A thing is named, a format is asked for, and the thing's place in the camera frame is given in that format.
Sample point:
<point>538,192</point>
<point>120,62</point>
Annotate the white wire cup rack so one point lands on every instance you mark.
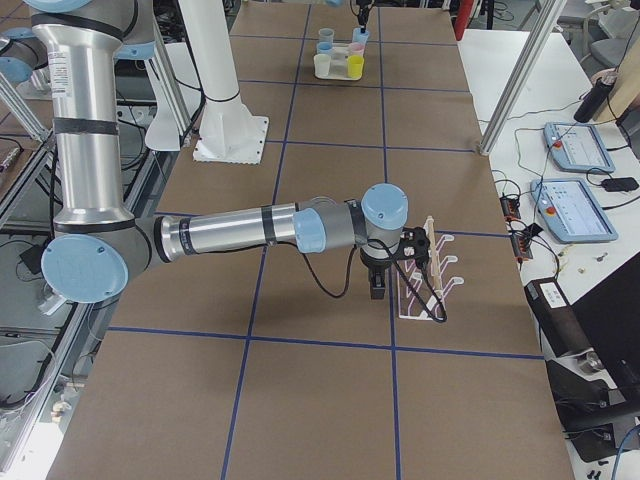
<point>415,295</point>

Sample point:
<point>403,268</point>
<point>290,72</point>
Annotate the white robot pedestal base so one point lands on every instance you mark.
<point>228,132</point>

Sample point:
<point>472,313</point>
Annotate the cream white cup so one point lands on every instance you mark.
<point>322,65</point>

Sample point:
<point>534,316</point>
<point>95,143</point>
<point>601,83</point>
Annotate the black box with label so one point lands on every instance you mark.
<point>556,317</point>

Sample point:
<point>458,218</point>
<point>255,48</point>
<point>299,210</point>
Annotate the near teach pendant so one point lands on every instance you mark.
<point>571,212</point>

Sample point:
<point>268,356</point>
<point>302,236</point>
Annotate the grey office chair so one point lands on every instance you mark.
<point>620,22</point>

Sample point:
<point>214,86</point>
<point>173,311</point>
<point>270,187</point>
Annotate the teach pendant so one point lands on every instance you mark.
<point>571,212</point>
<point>577,148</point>

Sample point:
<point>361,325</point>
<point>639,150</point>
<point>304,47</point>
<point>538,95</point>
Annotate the cream plastic tray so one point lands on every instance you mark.
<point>338,70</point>

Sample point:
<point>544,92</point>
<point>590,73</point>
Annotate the aluminium frame post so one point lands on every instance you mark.
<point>524,65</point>

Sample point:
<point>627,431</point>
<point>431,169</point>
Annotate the black computer monitor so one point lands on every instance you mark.
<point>609,316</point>

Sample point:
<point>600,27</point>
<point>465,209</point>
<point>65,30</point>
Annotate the pink cup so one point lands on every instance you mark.
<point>356,49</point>

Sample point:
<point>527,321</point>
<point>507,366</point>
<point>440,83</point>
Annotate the light blue cup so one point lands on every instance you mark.
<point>360,35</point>

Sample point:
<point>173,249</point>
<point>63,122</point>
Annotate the yellow cup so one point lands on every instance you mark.
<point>355,66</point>

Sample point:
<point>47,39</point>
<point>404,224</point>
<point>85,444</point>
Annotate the grey cup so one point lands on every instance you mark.
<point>326,35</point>

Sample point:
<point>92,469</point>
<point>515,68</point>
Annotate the wooden rack dowel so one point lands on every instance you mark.
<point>436,245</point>

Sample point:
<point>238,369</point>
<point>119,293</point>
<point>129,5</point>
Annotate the blue cup back row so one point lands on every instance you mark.
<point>324,47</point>

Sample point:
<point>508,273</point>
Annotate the far teach pendant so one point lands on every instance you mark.
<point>577,148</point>

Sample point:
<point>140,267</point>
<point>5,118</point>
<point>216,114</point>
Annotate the black water bottle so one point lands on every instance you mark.
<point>596,97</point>

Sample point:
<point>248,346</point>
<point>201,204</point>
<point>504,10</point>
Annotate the black monitor stand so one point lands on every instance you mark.
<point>595,417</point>

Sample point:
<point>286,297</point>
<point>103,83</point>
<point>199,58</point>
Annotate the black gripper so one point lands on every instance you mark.
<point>375,267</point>
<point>362,11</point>

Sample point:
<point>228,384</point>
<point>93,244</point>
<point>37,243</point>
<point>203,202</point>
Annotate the black power adapter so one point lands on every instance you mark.
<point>620,184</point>

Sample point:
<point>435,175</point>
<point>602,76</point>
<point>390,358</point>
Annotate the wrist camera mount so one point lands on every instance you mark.
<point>416,246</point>

